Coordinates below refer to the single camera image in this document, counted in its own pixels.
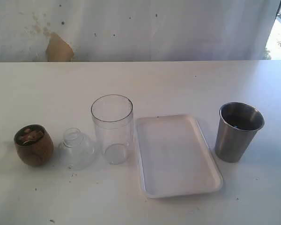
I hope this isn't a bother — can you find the brown wooden blocks pile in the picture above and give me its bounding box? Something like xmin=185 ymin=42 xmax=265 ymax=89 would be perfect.
xmin=16 ymin=127 xmax=44 ymax=145

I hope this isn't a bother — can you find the clear plastic dome lid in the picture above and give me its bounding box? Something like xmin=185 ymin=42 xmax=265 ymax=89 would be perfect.
xmin=58 ymin=127 xmax=97 ymax=170

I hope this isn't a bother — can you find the white rectangular plastic tray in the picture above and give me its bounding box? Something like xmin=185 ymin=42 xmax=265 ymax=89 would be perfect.
xmin=135 ymin=114 xmax=223 ymax=199

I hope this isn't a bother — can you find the clear plastic jar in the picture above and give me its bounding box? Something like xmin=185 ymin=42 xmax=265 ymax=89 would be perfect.
xmin=90 ymin=94 xmax=134 ymax=165

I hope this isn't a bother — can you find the stainless steel tumbler cup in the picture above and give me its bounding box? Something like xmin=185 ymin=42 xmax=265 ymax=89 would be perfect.
xmin=214 ymin=102 xmax=265 ymax=163

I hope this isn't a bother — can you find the round brown wooden cup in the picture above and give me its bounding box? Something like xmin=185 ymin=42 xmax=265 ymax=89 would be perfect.
xmin=14 ymin=124 xmax=54 ymax=167

